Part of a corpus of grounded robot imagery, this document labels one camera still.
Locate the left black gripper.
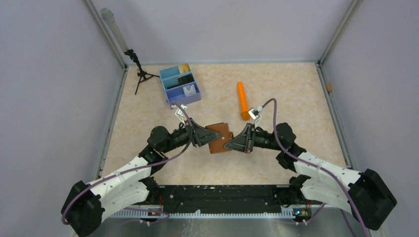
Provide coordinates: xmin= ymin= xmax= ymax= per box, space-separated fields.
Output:
xmin=161 ymin=118 xmax=221 ymax=154

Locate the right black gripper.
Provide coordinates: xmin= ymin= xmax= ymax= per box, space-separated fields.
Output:
xmin=224 ymin=122 xmax=284 ymax=154

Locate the brown leather card holder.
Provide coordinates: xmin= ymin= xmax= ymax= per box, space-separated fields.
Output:
xmin=205 ymin=122 xmax=234 ymax=154

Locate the silver card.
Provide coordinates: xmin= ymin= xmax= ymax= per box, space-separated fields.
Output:
xmin=182 ymin=84 xmax=197 ymax=97

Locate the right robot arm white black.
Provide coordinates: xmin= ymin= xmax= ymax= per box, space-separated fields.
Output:
xmin=224 ymin=122 xmax=397 ymax=231

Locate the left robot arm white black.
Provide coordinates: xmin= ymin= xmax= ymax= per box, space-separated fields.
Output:
xmin=61 ymin=119 xmax=220 ymax=237

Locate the black card in tray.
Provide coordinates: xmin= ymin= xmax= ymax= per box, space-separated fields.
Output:
xmin=167 ymin=74 xmax=195 ymax=89

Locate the gold card in tray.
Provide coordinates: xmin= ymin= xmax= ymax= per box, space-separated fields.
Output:
xmin=178 ymin=63 xmax=191 ymax=74

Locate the orange cylinder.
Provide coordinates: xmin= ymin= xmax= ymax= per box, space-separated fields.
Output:
xmin=237 ymin=81 xmax=250 ymax=120

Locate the blue compartment tray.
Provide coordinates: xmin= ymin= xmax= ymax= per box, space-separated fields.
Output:
xmin=159 ymin=65 xmax=201 ymax=109

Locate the small black tripod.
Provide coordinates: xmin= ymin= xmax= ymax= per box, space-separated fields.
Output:
xmin=124 ymin=49 xmax=160 ymax=95

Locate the small tan block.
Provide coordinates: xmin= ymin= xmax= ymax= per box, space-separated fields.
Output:
xmin=325 ymin=83 xmax=333 ymax=93

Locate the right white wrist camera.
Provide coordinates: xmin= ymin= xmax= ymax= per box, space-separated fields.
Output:
xmin=248 ymin=106 xmax=263 ymax=127

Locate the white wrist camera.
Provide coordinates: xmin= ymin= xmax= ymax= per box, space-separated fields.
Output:
xmin=248 ymin=106 xmax=263 ymax=127
xmin=171 ymin=104 xmax=189 ymax=124

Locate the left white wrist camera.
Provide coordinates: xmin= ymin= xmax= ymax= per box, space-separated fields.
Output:
xmin=171 ymin=104 xmax=189 ymax=124

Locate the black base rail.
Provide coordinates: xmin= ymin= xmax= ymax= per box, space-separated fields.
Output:
xmin=127 ymin=184 xmax=323 ymax=216

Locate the white cable duct strip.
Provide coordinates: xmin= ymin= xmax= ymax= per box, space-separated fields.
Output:
xmin=110 ymin=208 xmax=295 ymax=219

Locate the grey tube on frame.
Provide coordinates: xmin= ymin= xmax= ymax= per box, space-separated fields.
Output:
xmin=100 ymin=7 xmax=129 ymax=53

